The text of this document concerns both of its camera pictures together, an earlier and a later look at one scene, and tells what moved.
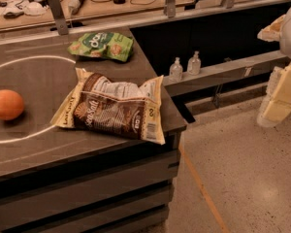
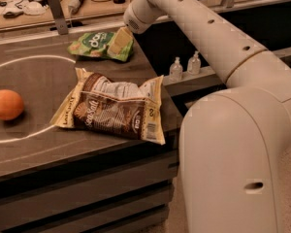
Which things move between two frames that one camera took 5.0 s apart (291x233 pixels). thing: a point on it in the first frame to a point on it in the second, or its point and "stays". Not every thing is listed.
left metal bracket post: [56, 10] stays
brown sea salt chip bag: [113, 109] stays
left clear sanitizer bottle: [176, 71] stays
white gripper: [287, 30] to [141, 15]
